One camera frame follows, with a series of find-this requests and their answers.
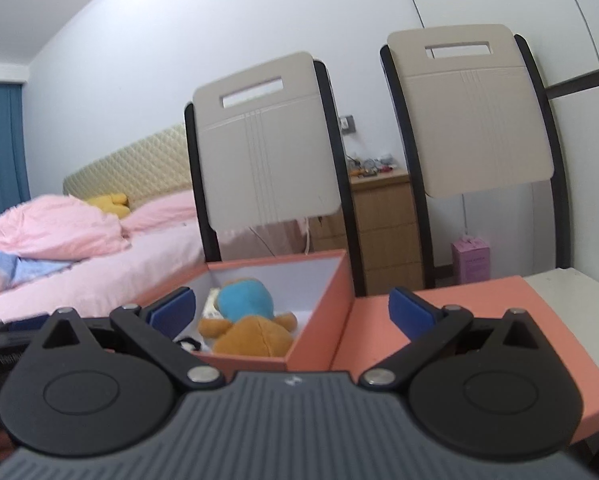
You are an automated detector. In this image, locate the white tissue pack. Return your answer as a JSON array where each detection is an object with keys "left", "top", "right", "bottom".
[{"left": 200, "top": 287, "right": 223, "bottom": 320}]

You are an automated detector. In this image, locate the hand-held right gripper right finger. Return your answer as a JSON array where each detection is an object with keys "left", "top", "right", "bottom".
[{"left": 359, "top": 286, "right": 546, "bottom": 394}]

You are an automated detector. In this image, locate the beige chair with black frame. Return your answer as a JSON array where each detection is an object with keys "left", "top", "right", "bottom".
[
  {"left": 184, "top": 51, "right": 367, "bottom": 297},
  {"left": 379, "top": 23, "right": 573, "bottom": 289}
]

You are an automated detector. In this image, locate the wooden nightstand with drawers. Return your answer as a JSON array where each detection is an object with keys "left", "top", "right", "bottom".
[{"left": 309, "top": 170, "right": 426, "bottom": 297}]

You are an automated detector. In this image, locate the yellow plush toy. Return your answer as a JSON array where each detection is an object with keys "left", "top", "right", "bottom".
[{"left": 86, "top": 192, "right": 130, "bottom": 220}]

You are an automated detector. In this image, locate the pink cardboard box lid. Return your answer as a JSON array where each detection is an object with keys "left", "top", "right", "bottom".
[{"left": 329, "top": 275, "right": 599, "bottom": 447}]

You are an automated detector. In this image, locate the beige quilted headboard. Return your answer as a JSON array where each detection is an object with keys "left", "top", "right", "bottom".
[{"left": 62, "top": 124, "right": 196, "bottom": 211}]

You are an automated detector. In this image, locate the small pink carton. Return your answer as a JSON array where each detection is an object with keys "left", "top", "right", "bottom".
[{"left": 452, "top": 237, "right": 491, "bottom": 282}]

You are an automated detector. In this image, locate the light blue blanket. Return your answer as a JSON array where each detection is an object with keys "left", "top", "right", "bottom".
[{"left": 0, "top": 249, "right": 76, "bottom": 302}]

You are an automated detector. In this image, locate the pink quilt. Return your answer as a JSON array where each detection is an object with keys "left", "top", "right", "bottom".
[{"left": 0, "top": 195, "right": 132, "bottom": 262}]

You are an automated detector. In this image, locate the bed with pink sheet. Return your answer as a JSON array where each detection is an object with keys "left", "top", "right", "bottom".
[{"left": 0, "top": 190, "right": 215, "bottom": 330}]

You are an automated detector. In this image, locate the pink pillow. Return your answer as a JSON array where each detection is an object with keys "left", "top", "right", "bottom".
[{"left": 120, "top": 190, "right": 201, "bottom": 239}]

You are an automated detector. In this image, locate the white wardrobe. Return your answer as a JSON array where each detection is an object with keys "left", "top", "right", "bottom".
[{"left": 394, "top": 0, "right": 599, "bottom": 281}]

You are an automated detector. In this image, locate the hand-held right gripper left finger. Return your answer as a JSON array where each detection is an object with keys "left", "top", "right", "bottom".
[{"left": 42, "top": 287, "right": 227, "bottom": 394}]

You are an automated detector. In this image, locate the blue curtain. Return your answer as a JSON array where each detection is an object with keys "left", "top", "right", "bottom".
[{"left": 0, "top": 81, "right": 31, "bottom": 224}]

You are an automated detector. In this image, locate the orange and blue plush toy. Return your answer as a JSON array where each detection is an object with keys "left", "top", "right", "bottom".
[{"left": 198, "top": 277, "right": 299, "bottom": 359}]

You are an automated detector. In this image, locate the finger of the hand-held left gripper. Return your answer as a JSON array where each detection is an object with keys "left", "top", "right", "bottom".
[{"left": 2, "top": 313, "right": 51, "bottom": 333}]

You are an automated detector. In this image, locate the pink cardboard storage box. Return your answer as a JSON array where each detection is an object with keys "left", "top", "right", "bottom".
[{"left": 144, "top": 249, "right": 356, "bottom": 372}]

